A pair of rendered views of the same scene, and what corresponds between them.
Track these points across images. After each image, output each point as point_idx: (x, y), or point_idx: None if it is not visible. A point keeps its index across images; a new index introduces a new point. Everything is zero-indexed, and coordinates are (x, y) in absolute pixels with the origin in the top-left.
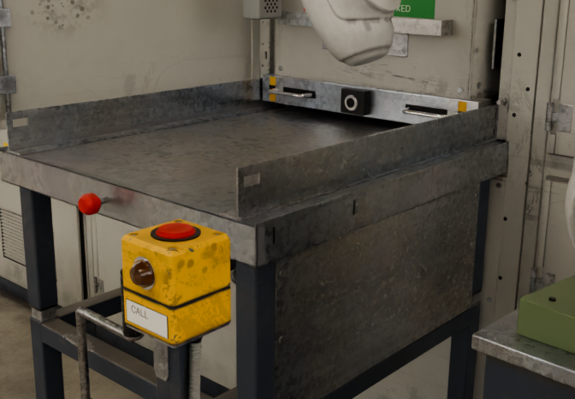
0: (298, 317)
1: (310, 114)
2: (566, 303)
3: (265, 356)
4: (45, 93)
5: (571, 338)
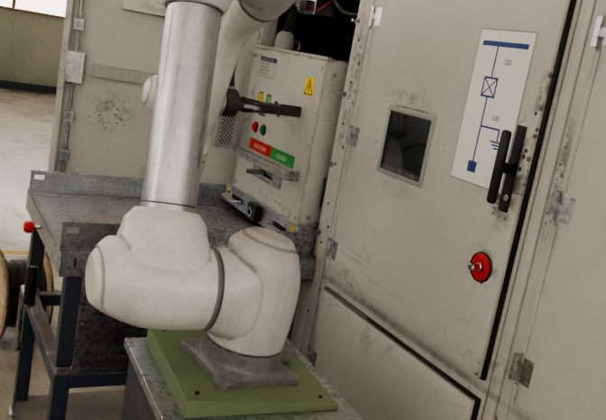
0: (97, 316)
1: (243, 214)
2: (169, 333)
3: (68, 331)
4: (88, 165)
5: (153, 350)
